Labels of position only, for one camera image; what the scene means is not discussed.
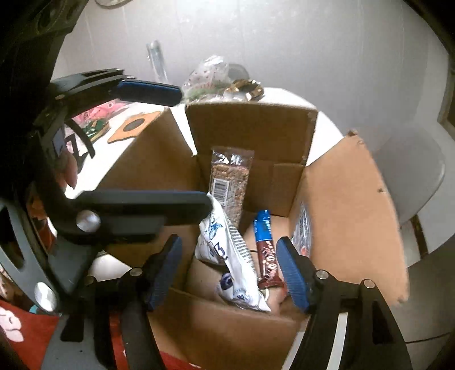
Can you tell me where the clear dotted plastic bag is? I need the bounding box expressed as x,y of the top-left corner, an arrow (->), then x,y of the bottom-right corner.
181,55 -> 250,103

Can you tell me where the red green snack bag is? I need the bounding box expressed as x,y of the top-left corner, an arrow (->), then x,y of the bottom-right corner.
73,99 -> 128,143

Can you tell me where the gold crumpled wrapper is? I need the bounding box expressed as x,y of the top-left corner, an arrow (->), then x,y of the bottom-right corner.
229,79 -> 264,101

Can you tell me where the clear plastic roll tube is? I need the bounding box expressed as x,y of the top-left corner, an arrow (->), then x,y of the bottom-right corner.
146,40 -> 168,84

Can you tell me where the sunflower seed brittle pack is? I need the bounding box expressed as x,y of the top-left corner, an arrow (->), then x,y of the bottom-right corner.
209,146 -> 255,227

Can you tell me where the person left hand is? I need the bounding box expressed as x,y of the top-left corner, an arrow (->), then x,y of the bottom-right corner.
54,149 -> 78,191

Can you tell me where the brown chocolate bar wrapper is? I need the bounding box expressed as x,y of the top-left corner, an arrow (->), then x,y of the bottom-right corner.
253,210 -> 284,289

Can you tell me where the white blue snack bag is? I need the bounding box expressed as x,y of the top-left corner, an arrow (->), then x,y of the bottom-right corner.
194,194 -> 271,312

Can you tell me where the dark clear long snack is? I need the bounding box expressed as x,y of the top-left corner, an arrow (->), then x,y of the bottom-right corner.
291,203 -> 312,258

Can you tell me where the orange cork coaster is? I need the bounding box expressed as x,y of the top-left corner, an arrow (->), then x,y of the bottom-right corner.
107,111 -> 161,143

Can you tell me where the brown cardboard box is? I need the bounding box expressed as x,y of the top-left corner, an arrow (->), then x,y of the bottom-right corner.
100,102 -> 411,369

